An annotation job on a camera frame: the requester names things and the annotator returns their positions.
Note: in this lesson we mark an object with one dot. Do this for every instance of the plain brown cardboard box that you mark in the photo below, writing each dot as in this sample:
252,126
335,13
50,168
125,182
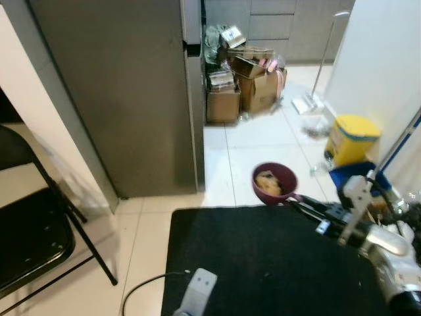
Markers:
223,105

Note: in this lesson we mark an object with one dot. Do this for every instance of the clear plastic bag litter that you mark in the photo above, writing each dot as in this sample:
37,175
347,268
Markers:
317,128

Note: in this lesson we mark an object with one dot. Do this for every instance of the green plastic bag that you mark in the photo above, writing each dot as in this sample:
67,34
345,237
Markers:
212,43

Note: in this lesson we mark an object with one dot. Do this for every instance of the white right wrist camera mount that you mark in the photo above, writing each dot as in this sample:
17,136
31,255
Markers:
358,204

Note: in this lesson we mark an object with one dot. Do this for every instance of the yellow plastic bin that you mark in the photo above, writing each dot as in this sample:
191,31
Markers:
350,141

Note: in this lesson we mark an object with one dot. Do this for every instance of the black folding chair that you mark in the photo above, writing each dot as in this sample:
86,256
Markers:
26,230

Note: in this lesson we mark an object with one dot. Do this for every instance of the grey steel fridge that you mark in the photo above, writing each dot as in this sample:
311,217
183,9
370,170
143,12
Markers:
118,99

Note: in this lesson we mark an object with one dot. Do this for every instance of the blue plastic bin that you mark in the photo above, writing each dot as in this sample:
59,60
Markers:
352,170

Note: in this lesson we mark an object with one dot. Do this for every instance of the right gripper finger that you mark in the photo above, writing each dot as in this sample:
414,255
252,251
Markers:
310,213
308,203

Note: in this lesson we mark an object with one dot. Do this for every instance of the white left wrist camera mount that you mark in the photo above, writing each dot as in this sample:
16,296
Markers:
199,289

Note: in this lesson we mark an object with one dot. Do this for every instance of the small white printed box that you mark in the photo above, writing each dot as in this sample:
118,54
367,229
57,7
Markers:
231,34

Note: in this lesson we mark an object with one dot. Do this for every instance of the beige food lump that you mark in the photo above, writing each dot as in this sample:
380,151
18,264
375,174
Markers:
268,183

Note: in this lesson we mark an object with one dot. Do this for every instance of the clear bottle green cap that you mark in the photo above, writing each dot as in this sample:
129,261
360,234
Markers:
319,170

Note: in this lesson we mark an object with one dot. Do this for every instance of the large brown cardboard box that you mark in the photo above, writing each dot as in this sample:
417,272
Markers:
260,92

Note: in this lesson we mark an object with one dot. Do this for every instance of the grey fridge lower door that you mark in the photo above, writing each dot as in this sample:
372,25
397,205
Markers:
194,118

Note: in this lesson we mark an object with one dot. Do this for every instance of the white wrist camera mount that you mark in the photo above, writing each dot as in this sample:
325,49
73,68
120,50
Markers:
199,289
358,204

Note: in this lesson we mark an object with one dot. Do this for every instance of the open flapped cardboard box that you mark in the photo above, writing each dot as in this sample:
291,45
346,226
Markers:
247,62

